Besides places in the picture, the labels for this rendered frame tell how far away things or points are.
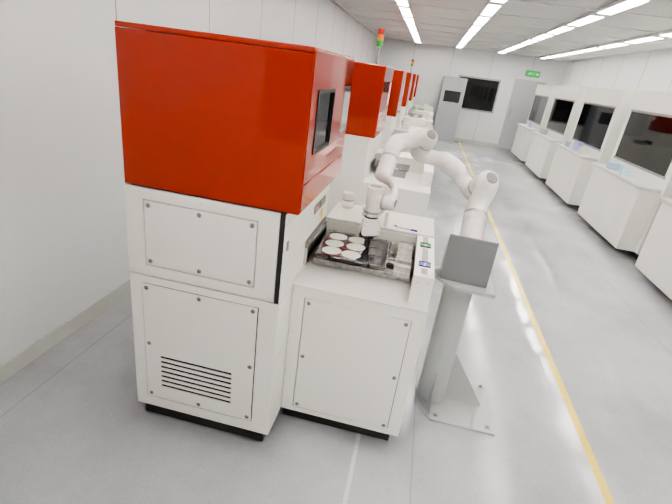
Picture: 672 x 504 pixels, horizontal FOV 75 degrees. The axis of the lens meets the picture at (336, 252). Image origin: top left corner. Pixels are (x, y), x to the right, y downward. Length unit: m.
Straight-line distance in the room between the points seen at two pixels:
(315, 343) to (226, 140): 1.04
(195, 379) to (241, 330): 0.41
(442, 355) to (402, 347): 0.55
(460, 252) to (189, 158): 1.36
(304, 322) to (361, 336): 0.28
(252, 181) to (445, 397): 1.80
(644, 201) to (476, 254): 4.42
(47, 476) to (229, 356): 0.91
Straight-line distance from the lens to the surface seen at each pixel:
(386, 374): 2.19
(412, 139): 2.42
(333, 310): 2.04
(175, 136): 1.82
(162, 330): 2.20
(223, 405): 2.30
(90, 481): 2.37
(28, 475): 2.48
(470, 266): 2.33
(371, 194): 2.22
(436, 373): 2.67
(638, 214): 6.57
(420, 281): 1.99
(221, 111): 1.72
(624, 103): 8.48
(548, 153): 10.64
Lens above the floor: 1.77
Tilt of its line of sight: 23 degrees down
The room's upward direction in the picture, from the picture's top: 8 degrees clockwise
